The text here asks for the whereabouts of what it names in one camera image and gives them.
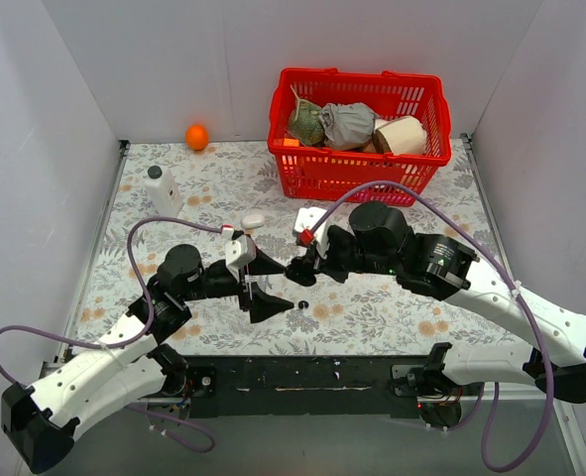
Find black earbud charging case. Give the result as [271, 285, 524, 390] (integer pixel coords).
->
[285, 261, 316, 288]

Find white earbud charging case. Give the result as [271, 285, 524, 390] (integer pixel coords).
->
[241, 212, 266, 229]

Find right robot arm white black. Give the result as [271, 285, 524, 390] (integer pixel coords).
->
[286, 201, 586, 404]

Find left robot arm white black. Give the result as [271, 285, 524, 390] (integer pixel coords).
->
[1, 235, 293, 474]

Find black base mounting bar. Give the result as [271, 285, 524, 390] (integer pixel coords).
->
[128, 354, 482, 420]

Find white bottle black cap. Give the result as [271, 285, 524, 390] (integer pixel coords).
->
[144, 166, 183, 217]

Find red plastic shopping basket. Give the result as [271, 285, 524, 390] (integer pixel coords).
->
[267, 67, 452, 207]

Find grey crumpled bag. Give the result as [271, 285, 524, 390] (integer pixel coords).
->
[319, 102, 379, 151]

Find beige paper roll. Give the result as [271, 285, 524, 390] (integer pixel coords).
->
[372, 115, 427, 156]

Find orange fruit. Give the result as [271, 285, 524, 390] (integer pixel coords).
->
[184, 124, 209, 151]

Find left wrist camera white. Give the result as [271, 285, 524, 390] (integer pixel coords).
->
[221, 225, 257, 281]

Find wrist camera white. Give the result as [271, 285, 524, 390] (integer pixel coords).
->
[293, 207, 328, 255]
[221, 225, 257, 281]

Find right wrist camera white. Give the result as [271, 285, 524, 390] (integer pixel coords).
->
[293, 207, 328, 255]

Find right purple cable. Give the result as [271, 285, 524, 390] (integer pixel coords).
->
[311, 180, 556, 472]

